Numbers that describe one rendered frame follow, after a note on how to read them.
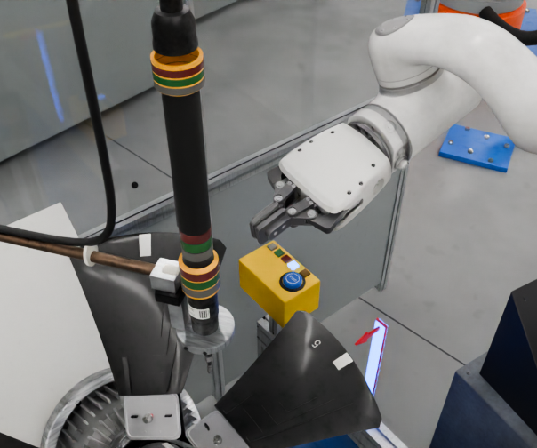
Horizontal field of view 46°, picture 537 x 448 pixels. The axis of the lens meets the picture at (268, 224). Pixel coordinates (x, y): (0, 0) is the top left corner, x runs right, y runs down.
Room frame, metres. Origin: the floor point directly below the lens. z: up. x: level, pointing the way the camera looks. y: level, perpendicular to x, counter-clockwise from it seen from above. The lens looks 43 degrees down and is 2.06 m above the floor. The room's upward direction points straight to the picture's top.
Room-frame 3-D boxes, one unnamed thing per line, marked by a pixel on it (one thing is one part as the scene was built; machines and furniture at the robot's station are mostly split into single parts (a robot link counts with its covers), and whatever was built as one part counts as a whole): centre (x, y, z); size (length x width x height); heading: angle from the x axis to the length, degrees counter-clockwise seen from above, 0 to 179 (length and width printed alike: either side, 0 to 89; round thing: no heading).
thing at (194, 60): (0.48, 0.08, 1.80); 0.04 x 0.04 x 0.03
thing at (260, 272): (0.94, -0.02, 1.02); 0.16 x 0.10 x 0.11; 39
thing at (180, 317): (0.48, 0.09, 1.49); 0.09 x 0.07 x 0.10; 74
